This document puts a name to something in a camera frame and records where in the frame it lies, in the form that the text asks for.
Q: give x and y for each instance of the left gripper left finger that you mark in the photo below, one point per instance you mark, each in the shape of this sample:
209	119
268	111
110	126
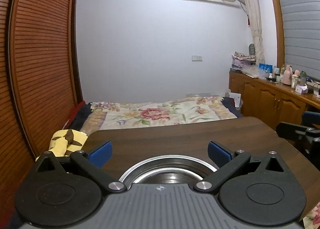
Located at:
79	172

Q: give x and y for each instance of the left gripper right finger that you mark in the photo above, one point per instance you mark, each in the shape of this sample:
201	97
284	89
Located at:
240	172

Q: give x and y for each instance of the large steel bowl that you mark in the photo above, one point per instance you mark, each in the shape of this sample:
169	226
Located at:
168	169

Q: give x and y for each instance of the yellow plush toy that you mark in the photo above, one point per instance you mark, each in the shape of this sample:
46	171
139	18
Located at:
65	142

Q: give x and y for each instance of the floral bed blanket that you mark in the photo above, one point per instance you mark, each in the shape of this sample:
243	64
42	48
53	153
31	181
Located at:
97	116

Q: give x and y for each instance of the wooden sideboard cabinet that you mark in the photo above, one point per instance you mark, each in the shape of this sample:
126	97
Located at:
270	102

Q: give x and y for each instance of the pink bottle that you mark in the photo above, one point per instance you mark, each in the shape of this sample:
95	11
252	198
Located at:
287	75

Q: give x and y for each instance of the white paper card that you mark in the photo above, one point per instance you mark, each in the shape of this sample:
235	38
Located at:
237	98

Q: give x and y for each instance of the wooden louvered wardrobe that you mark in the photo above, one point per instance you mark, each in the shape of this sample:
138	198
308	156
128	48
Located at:
40	85

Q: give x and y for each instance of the pile of papers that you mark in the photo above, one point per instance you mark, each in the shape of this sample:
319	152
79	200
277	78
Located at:
240	60

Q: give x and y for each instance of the grey window blind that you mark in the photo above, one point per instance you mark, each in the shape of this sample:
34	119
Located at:
301	35

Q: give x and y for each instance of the beige curtain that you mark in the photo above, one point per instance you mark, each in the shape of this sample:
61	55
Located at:
253	11

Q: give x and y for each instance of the white wall switch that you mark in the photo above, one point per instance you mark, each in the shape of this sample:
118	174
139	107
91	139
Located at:
196	58

